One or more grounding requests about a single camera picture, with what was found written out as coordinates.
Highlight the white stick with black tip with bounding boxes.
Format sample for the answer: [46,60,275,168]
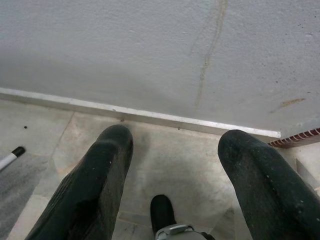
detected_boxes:
[0,146,26,173]

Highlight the red brick skirting strip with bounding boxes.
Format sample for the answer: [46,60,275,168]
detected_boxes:
[267,127,320,147]

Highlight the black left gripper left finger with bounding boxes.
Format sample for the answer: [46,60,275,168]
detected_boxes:
[24,124,134,240]

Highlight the white baseboard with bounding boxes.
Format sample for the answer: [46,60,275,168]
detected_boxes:
[0,86,282,139]

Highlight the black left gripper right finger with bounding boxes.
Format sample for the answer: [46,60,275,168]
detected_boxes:
[217,129,320,240]

